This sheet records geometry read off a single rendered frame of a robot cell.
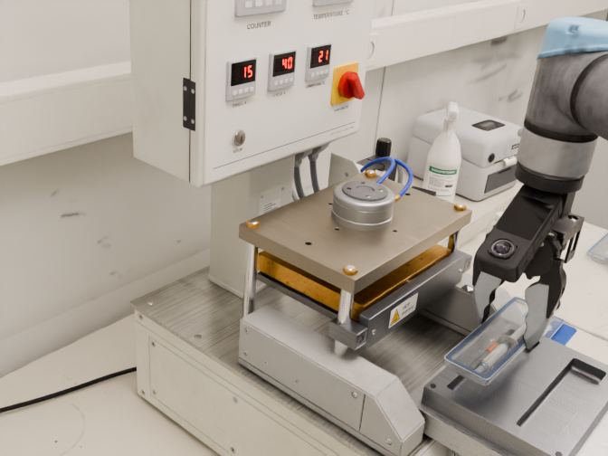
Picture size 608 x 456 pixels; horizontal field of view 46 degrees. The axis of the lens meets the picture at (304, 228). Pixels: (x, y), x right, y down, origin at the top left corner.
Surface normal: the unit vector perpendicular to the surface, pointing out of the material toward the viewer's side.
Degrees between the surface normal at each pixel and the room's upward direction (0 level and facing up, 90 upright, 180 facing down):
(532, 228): 28
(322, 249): 0
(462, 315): 90
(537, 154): 90
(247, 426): 90
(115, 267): 90
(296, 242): 0
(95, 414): 0
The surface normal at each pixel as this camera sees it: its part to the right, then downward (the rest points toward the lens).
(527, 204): -0.24, -0.65
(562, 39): -0.79, 0.18
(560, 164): -0.16, 0.44
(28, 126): 0.77, 0.34
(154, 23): -0.65, 0.30
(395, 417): 0.55, -0.45
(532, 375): 0.07, -0.89
